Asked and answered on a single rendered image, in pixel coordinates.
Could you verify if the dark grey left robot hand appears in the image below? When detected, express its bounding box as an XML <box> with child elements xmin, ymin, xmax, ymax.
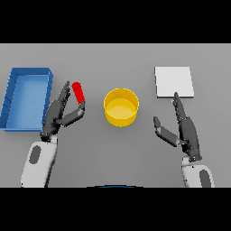
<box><xmin>39</xmin><ymin>80</ymin><xmax>87</xmax><ymax>143</ymax></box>

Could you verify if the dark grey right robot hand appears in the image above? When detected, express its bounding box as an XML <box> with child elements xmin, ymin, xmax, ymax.
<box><xmin>152</xmin><ymin>91</ymin><xmax>203</xmax><ymax>162</ymax></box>

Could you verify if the blue tray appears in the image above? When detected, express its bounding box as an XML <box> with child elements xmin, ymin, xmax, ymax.
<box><xmin>0</xmin><ymin>67</ymin><xmax>54</xmax><ymax>133</ymax></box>

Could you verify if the pale square measuring scale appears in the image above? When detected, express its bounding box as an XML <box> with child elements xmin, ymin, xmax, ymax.
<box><xmin>153</xmin><ymin>66</ymin><xmax>195</xmax><ymax>99</ymax></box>

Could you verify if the red beaker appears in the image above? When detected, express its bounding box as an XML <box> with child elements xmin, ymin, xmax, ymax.
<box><xmin>71</xmin><ymin>81</ymin><xmax>86</xmax><ymax>106</ymax></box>

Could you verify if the yellow bowl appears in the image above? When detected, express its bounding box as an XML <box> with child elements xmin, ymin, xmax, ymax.
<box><xmin>103</xmin><ymin>88</ymin><xmax>140</xmax><ymax>128</ymax></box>

